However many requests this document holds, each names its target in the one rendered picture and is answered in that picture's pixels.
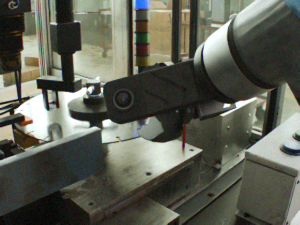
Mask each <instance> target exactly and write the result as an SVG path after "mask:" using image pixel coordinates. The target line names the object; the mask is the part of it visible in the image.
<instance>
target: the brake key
mask: <svg viewBox="0 0 300 225"><path fill-rule="evenodd" d="M283 149H285V150H286V151H287V152H288V151H289V152H292V153H300V143H299V142H297V141H292V140H287V141H285V142H284V143H283Z"/></svg>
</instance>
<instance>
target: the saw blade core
mask: <svg viewBox="0 0 300 225"><path fill-rule="evenodd" d="M85 93H86V88H82V90H80V91H77V92H76V93H66V92H58V100H59V109H57V108H56V110H54V111H49V110H48V111H47V109H44V104H43V97H42V94H41V95H39V96H37V97H35V98H32V99H30V100H28V101H27V102H25V103H24V104H22V105H21V106H20V107H19V108H18V109H17V110H16V112H15V113H14V114H16V113H22V114H24V115H27V116H29V117H30V118H31V119H32V120H33V123H32V124H30V125H27V126H20V125H18V124H17V123H15V126H16V127H17V129H18V130H20V129H22V131H21V132H22V133H23V134H25V135H27V136H29V137H31V138H35V139H38V140H42V141H43V140H44V141H46V142H50V143H51V142H53V141H56V140H58V139H61V138H65V137H68V136H70V135H72V134H75V133H78V132H81V131H84V130H87V129H89V128H93V127H97V128H100V129H101V130H102V144H103V145H104V144H112V143H117V142H119V140H118V138H119V139H120V141H129V140H132V139H137V138H140V137H141V136H139V135H138V134H137V129H141V128H142V126H143V125H145V124H148V122H149V119H150V118H146V119H140V120H137V121H133V122H130V123H126V124H117V123H114V122H112V121H111V120H110V119H109V117H108V116H102V117H79V116H75V115H73V114H71V113H69V112H68V108H67V103H68V102H69V101H70V100H72V99H75V98H77V97H80V96H83V94H85ZM48 100H49V101H53V95H52V91H51V92H48Z"/></svg>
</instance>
